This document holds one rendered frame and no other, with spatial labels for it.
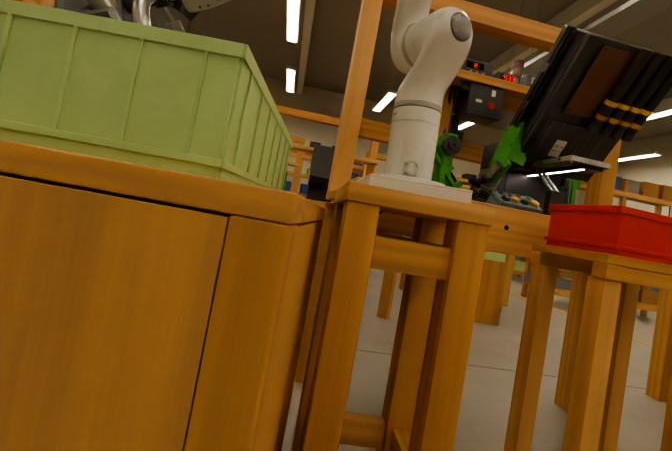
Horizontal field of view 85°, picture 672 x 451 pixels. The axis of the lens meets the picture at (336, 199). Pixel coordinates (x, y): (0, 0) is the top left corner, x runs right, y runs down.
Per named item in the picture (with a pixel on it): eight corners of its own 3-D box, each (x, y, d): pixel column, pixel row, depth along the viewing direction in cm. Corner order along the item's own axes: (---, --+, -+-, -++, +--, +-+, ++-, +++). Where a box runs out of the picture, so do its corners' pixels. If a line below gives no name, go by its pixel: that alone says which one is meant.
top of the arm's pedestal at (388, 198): (493, 226, 78) (496, 208, 78) (345, 199, 76) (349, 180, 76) (438, 222, 110) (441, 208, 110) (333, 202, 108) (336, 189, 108)
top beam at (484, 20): (633, 65, 197) (636, 49, 198) (364, -10, 175) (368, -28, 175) (618, 71, 206) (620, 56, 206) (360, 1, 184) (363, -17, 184)
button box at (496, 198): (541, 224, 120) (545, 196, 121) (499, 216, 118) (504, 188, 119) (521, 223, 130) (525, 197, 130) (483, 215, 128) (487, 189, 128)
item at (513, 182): (555, 227, 165) (566, 152, 167) (493, 215, 160) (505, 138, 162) (527, 224, 183) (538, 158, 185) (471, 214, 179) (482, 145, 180)
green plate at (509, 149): (520, 178, 144) (540, 130, 146) (502, 168, 143) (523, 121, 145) (502, 179, 156) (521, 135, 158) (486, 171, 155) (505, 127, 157)
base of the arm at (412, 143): (452, 187, 83) (464, 106, 83) (368, 175, 85) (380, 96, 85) (437, 192, 102) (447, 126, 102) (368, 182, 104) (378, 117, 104)
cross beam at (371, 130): (585, 184, 201) (588, 168, 202) (356, 135, 182) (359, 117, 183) (578, 185, 206) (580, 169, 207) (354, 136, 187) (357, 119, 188)
